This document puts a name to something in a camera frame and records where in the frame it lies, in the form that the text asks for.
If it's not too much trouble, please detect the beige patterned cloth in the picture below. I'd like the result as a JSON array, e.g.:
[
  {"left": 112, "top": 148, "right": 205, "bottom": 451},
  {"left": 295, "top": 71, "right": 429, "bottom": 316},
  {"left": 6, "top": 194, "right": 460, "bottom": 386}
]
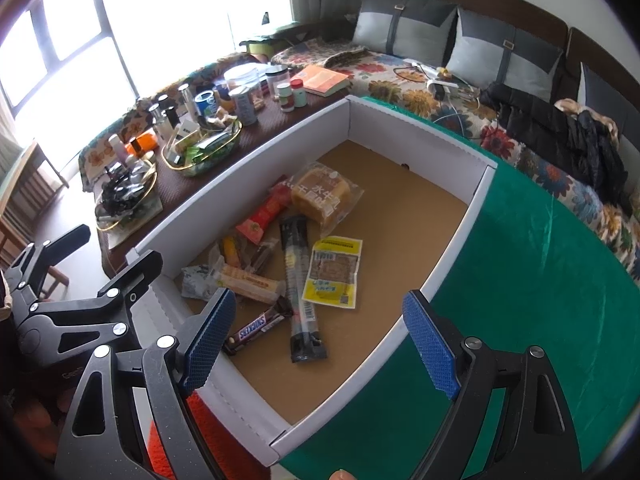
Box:
[{"left": 554, "top": 97, "right": 621, "bottom": 136}]

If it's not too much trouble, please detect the silver triangular packet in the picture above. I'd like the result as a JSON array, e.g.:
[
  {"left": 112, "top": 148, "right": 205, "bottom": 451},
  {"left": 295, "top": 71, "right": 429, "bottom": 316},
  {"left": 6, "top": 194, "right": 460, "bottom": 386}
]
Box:
[{"left": 180, "top": 255, "right": 226, "bottom": 301}]

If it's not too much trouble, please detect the white power strip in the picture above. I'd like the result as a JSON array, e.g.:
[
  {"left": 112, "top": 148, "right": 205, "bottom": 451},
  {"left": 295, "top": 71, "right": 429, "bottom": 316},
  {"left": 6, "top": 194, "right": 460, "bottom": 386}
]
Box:
[{"left": 425, "top": 66, "right": 458, "bottom": 101}]

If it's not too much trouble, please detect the orange fuzzy fabric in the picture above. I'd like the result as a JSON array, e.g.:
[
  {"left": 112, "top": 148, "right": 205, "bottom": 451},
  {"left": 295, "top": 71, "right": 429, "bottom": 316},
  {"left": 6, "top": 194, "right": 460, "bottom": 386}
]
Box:
[{"left": 145, "top": 392, "right": 261, "bottom": 480}]

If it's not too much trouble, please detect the floral bed sheet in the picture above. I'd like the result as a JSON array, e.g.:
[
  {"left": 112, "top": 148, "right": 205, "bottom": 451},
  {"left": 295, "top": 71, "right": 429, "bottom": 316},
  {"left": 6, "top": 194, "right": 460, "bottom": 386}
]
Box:
[{"left": 270, "top": 37, "right": 640, "bottom": 281}]

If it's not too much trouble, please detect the clear biscuit packet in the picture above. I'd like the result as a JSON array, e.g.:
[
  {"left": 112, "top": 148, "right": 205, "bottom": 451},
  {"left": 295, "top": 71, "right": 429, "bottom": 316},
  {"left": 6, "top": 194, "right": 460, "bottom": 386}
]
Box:
[{"left": 212, "top": 265, "right": 286, "bottom": 306}]

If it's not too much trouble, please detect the black puffer jacket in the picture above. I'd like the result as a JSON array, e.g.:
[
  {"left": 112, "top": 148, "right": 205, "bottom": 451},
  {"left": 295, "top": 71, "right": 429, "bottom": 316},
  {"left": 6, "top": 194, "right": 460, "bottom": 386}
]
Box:
[{"left": 480, "top": 82, "right": 633, "bottom": 216}]

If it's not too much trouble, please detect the gold-rimmed glass tray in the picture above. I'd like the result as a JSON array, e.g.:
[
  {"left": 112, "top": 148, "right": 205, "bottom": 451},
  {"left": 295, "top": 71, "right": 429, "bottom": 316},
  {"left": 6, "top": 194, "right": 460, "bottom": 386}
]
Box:
[{"left": 160, "top": 119, "right": 243, "bottom": 177}]

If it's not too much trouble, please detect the light wooden chair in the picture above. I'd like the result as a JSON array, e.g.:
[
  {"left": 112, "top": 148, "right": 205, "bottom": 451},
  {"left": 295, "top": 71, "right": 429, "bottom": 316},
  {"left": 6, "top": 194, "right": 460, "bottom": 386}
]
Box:
[{"left": 0, "top": 140, "right": 71, "bottom": 301}]

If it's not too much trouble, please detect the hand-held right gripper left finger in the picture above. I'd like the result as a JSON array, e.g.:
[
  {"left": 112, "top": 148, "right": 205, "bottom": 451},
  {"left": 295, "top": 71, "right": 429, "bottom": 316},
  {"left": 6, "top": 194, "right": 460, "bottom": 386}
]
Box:
[{"left": 52, "top": 287, "right": 237, "bottom": 480}]

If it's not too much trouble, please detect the packaged bread loaf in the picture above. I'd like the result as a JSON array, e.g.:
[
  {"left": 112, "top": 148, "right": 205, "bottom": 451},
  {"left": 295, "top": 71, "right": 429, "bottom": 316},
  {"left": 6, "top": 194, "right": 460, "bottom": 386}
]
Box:
[{"left": 291, "top": 161, "right": 366, "bottom": 237}]

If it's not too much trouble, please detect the long dark wafer packet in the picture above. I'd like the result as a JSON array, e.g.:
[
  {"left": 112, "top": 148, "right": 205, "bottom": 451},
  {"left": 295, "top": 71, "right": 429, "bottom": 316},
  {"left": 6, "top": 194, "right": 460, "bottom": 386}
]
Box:
[{"left": 278, "top": 215, "right": 329, "bottom": 364}]

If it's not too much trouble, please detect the white cardboard box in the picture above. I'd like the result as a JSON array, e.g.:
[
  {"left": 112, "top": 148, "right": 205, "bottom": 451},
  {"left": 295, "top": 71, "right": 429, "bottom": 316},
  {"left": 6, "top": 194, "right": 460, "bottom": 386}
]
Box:
[{"left": 125, "top": 95, "right": 498, "bottom": 467}]

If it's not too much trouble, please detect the red snack packet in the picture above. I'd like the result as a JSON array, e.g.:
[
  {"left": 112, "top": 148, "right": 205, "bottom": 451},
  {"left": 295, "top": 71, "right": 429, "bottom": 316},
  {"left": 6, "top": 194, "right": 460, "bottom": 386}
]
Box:
[{"left": 235, "top": 180, "right": 293, "bottom": 245}]

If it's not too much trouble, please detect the yellow-green container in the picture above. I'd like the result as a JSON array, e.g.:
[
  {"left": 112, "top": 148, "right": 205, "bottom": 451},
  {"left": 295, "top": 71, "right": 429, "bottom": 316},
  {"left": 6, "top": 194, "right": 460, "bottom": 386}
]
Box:
[{"left": 248, "top": 35, "right": 273, "bottom": 63}]

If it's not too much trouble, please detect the brown side table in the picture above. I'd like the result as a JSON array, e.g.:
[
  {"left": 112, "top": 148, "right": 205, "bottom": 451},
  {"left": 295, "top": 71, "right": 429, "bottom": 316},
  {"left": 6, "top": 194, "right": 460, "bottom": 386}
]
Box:
[{"left": 92, "top": 60, "right": 351, "bottom": 281}]

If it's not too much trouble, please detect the dark chocolate bar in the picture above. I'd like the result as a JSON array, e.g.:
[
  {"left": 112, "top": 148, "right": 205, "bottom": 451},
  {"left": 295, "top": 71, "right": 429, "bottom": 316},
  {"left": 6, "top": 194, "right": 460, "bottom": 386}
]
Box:
[{"left": 221, "top": 296, "right": 294, "bottom": 356}]

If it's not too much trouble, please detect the grey two-tone pillow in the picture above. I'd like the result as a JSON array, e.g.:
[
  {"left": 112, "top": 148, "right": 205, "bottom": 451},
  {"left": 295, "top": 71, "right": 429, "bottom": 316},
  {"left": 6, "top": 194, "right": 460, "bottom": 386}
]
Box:
[
  {"left": 444, "top": 7, "right": 565, "bottom": 93},
  {"left": 577, "top": 62, "right": 640, "bottom": 126},
  {"left": 351, "top": 0, "right": 458, "bottom": 61}
]

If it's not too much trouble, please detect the group of cosmetic bottles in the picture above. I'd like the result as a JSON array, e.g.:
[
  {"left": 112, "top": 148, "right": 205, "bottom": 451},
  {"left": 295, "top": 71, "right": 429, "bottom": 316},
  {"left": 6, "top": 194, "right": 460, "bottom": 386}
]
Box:
[{"left": 147, "top": 82, "right": 193, "bottom": 147}]

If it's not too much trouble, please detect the green foil packet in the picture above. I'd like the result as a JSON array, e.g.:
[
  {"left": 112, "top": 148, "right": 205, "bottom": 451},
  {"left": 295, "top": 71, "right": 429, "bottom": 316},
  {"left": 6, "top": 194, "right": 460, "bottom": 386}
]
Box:
[{"left": 187, "top": 132, "right": 233, "bottom": 166}]

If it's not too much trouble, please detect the clear jar black lid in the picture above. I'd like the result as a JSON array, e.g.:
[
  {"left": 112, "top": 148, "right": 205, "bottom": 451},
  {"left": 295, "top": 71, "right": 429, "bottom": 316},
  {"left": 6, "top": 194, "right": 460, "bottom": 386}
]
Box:
[{"left": 265, "top": 65, "right": 291, "bottom": 101}]

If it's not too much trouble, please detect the clear round lidded container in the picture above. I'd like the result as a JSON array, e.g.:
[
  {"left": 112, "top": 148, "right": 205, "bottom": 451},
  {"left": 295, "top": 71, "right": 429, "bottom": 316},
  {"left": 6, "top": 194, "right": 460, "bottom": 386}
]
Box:
[{"left": 223, "top": 64, "right": 261, "bottom": 93}]

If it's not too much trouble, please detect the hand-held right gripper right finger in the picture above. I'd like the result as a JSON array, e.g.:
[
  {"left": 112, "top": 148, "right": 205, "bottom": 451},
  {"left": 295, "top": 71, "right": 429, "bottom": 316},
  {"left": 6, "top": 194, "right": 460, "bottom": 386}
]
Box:
[{"left": 401, "top": 289, "right": 583, "bottom": 480}]

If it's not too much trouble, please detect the orange book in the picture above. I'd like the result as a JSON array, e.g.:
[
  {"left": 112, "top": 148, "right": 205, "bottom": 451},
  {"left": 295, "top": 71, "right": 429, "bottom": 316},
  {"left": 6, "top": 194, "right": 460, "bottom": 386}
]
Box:
[{"left": 290, "top": 64, "right": 351, "bottom": 97}]

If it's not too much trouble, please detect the window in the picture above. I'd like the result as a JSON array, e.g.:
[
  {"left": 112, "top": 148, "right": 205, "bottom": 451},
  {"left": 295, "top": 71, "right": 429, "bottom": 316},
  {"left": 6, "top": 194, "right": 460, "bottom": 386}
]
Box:
[{"left": 0, "top": 0, "right": 296, "bottom": 126}]

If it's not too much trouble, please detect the green satin cloth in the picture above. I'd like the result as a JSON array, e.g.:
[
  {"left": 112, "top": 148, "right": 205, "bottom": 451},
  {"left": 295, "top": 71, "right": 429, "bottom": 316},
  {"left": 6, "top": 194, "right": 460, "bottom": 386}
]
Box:
[{"left": 272, "top": 95, "right": 640, "bottom": 480}]

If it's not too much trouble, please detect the glass tray with black clips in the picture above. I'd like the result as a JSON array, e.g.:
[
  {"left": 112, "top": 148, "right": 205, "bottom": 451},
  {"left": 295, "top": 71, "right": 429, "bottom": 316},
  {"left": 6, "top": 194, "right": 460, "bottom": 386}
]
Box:
[{"left": 95, "top": 157, "right": 158, "bottom": 233}]

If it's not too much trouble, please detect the small orange box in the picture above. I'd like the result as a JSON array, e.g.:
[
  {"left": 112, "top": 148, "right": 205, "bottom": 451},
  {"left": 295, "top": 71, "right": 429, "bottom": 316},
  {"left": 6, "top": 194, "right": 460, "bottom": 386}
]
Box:
[{"left": 127, "top": 131, "right": 157, "bottom": 157}]

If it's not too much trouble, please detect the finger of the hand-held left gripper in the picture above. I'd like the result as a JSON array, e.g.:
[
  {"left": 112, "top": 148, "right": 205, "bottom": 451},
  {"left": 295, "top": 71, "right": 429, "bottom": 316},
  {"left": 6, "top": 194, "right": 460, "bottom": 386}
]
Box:
[
  {"left": 0, "top": 224, "right": 92, "bottom": 312},
  {"left": 49, "top": 249, "right": 165, "bottom": 362}
]

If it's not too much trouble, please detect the orange sausage packet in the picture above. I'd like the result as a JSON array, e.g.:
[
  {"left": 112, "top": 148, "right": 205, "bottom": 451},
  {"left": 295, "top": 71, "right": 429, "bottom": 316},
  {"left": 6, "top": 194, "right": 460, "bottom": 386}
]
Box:
[{"left": 217, "top": 235, "right": 256, "bottom": 271}]

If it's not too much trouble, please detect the patterned tin can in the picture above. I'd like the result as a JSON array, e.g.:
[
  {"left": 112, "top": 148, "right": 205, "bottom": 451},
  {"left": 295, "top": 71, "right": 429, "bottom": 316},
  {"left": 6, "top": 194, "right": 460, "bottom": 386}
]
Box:
[{"left": 227, "top": 85, "right": 258, "bottom": 126}]

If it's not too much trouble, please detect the yellow tofu packet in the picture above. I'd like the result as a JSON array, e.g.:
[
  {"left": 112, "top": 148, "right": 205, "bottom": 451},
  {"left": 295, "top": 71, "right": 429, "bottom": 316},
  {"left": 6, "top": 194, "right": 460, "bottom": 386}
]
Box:
[{"left": 301, "top": 236, "right": 364, "bottom": 309}]

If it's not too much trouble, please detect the blue tin can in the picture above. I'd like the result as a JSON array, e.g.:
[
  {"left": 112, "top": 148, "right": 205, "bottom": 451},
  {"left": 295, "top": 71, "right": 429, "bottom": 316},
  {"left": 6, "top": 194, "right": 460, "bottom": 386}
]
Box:
[{"left": 194, "top": 90, "right": 219, "bottom": 118}]

